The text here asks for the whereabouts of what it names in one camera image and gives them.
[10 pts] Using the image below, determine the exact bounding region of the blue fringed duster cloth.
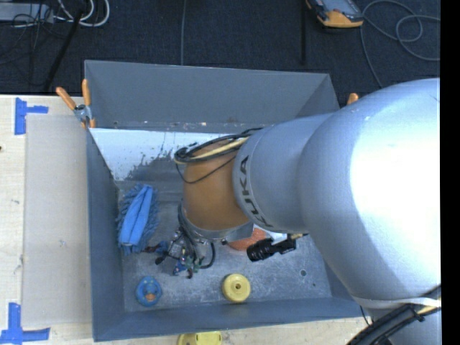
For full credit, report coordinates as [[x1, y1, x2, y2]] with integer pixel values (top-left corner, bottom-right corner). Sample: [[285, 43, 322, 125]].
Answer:
[[115, 183, 161, 257]]

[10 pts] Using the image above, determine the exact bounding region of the blue round duck toy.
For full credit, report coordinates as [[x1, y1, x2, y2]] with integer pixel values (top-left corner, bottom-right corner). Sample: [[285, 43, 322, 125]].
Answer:
[[134, 275, 164, 308]]

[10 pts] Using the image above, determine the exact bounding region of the yellow flat plastic piece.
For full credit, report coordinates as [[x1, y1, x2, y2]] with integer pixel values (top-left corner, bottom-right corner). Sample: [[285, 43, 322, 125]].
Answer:
[[176, 331, 224, 345]]

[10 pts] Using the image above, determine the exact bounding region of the grey metal bin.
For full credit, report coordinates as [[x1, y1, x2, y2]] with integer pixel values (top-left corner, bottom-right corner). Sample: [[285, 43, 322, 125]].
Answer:
[[83, 59, 364, 343]]

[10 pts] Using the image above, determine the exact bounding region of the yellow round disc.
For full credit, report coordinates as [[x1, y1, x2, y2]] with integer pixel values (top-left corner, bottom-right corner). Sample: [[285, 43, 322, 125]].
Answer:
[[221, 272, 252, 304]]

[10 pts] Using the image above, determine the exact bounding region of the black cylinder on white bracket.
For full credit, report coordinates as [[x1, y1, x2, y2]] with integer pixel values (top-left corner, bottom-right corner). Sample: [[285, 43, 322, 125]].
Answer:
[[246, 231, 310, 263]]

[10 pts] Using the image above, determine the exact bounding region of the orange textured ball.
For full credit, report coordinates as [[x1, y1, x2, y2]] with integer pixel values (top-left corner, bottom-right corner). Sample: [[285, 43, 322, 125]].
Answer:
[[226, 227, 269, 252]]

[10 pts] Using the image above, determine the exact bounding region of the pale flat board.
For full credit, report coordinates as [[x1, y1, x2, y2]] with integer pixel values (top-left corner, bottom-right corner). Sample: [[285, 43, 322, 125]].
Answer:
[[20, 113, 93, 328]]

